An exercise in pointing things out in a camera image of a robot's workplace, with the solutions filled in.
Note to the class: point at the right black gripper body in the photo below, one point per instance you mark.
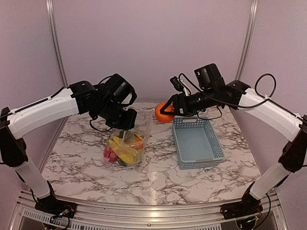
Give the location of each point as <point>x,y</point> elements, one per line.
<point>191,108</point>

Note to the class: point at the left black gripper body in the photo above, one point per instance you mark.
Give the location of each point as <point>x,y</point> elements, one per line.
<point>116,120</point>

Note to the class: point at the green orange mango toy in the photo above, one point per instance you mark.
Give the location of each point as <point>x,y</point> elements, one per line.
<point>135,141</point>

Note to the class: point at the clear zip top bag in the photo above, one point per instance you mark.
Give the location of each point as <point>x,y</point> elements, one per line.
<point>143,127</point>

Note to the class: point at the yellow banana toy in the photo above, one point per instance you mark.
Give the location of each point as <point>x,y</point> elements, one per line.
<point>127,153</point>

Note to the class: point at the red apple toy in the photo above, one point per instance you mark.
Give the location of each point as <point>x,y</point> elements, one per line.
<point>110,155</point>

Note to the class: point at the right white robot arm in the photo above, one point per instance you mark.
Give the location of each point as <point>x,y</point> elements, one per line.
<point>213,91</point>

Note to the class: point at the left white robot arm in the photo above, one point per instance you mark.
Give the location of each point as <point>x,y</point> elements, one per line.
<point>109,100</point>

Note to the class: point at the grey plastic basket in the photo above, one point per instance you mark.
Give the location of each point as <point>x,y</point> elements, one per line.
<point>197,145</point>

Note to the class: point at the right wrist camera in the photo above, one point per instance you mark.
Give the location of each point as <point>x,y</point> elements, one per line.
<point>180,85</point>

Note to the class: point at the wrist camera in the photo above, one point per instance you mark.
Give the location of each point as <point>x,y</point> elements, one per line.
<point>129,100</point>
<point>180,85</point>

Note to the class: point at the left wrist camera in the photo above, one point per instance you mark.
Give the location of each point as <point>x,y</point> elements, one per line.
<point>129,100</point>

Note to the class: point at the aluminium front rail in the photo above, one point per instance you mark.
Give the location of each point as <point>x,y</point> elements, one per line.
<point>91,215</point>

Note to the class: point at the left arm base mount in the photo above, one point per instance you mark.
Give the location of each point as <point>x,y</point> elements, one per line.
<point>52,205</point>

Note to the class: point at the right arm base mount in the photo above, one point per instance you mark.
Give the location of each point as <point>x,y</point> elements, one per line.
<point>248,205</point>

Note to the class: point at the right aluminium frame post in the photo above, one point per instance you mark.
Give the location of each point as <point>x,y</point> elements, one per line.
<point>248,38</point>

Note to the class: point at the aluminium frame post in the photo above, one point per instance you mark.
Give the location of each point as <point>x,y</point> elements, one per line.
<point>248,38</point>
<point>55,41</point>

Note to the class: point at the left aluminium frame post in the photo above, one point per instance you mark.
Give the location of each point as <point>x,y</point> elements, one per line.
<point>55,41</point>

